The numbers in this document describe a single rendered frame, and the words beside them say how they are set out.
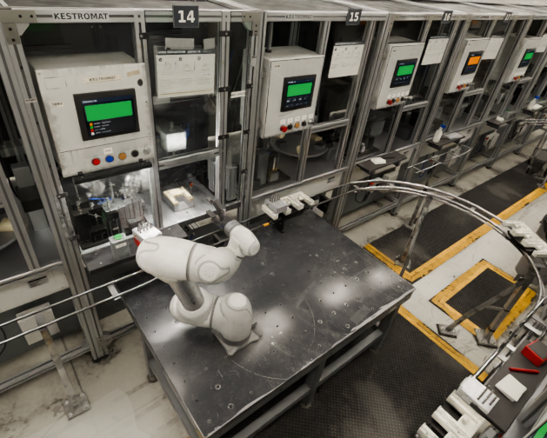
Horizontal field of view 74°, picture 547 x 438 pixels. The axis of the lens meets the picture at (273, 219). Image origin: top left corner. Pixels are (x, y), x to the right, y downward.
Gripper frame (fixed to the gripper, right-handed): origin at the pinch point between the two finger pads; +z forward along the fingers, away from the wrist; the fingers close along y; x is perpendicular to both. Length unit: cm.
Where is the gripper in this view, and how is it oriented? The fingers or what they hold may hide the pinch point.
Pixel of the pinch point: (210, 206)
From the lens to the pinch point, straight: 201.6
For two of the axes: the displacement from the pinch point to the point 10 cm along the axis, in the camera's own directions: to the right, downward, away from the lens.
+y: 1.0, -8.0, -5.9
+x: -7.8, 3.0, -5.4
